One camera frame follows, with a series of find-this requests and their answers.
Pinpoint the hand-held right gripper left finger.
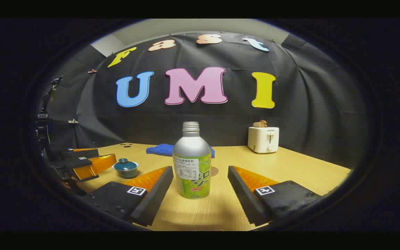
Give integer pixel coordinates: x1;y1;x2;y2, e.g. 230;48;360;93
82;166;174;227

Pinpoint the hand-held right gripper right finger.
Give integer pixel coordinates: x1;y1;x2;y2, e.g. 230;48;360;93
228;166;325;227

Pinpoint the teal white teacup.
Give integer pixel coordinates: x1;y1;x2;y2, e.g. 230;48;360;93
112;162;139;179

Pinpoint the silver green water bottle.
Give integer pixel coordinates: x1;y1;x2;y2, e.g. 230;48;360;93
173;122;212;199

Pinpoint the blue cloth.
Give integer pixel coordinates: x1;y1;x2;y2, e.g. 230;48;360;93
146;144;215;159

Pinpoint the white toaster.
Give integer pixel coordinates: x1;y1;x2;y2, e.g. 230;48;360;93
248;126;280;154

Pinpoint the black backdrop cloth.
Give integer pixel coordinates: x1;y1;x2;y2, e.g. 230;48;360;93
40;31;367;167

